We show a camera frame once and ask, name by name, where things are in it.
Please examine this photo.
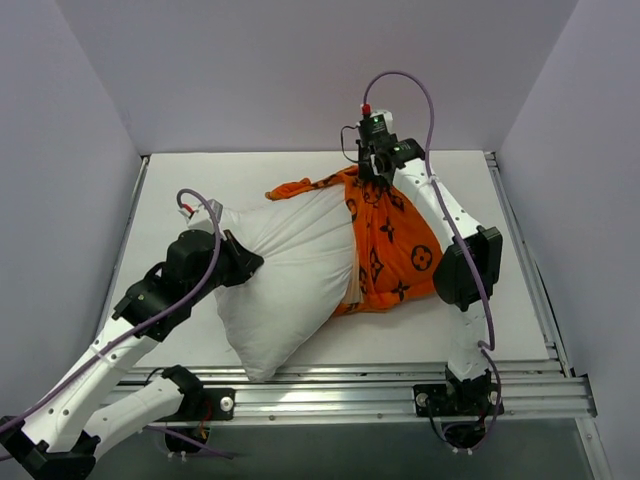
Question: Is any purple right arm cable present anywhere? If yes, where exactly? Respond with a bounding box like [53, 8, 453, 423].
[362, 70, 502, 446]

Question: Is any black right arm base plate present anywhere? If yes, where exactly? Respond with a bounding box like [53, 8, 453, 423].
[412, 382, 505, 418]

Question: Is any aluminium table edge rail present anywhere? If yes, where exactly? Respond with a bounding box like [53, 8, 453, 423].
[96, 155, 151, 331]

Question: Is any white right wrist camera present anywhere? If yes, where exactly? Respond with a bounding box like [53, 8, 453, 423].
[358, 103, 393, 135]

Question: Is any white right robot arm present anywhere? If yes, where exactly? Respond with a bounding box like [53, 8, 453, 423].
[356, 105, 503, 413]

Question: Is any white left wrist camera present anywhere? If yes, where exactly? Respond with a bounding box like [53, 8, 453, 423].
[178, 199, 223, 234]

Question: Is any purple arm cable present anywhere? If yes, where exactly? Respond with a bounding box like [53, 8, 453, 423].
[0, 188, 236, 460]
[362, 70, 502, 446]

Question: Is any white pillow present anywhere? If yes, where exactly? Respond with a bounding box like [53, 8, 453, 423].
[215, 186, 356, 381]

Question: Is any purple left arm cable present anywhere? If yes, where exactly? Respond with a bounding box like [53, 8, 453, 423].
[0, 188, 236, 460]

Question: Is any orange patterned pillowcase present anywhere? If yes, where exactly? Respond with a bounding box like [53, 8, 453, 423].
[265, 166, 443, 316]

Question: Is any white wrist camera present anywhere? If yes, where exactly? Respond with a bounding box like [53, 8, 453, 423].
[358, 103, 393, 135]
[178, 199, 223, 234]

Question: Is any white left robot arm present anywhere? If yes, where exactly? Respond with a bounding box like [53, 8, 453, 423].
[1, 230, 264, 479]

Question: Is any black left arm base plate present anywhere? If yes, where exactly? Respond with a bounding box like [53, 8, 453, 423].
[163, 387, 236, 422]

